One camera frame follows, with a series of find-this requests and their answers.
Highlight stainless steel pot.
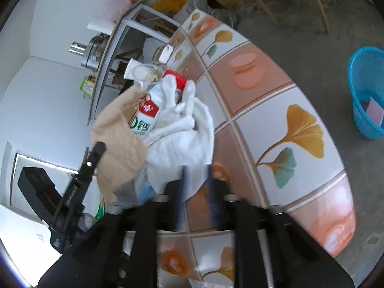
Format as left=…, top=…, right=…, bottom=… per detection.
left=82, top=34, right=110, bottom=69

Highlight white paper towel roll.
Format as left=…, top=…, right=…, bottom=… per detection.
left=88, top=19, right=116, bottom=33

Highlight white drink bottle red cap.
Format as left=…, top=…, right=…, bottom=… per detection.
left=127, top=70, right=186, bottom=140

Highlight clear plastic cup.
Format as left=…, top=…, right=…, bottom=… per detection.
left=133, top=64, right=164, bottom=92

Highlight wooden chair black seat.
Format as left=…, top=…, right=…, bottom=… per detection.
left=237, top=0, right=338, bottom=35

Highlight pink plastic bag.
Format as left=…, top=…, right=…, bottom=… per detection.
left=103, top=0, right=132, bottom=23

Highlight blue plastic mesh basket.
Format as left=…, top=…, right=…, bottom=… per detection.
left=347, top=46, right=384, bottom=140

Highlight stainless steel utensil holder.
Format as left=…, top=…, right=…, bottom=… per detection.
left=68, top=40, right=87, bottom=57

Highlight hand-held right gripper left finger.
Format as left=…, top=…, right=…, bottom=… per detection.
left=37, top=165, right=189, bottom=288

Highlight white paper cup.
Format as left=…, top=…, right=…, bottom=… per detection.
left=123, top=58, right=141, bottom=80

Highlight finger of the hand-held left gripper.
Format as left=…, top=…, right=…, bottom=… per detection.
left=80, top=142, right=107, bottom=183

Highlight white blue plastic packet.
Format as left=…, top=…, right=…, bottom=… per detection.
left=133, top=168, right=158, bottom=206

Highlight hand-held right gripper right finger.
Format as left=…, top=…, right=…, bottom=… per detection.
left=205, top=163, right=354, bottom=288

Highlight another person's forearm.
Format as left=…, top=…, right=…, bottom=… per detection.
left=91, top=90, right=147, bottom=203

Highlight white frame side table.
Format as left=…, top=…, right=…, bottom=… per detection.
left=87, top=4, right=180, bottom=126

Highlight white brown wrapped packet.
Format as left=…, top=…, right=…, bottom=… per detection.
left=153, top=44, right=174, bottom=65

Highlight green packets on shelf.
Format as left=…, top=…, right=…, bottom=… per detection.
left=78, top=75, right=96, bottom=95

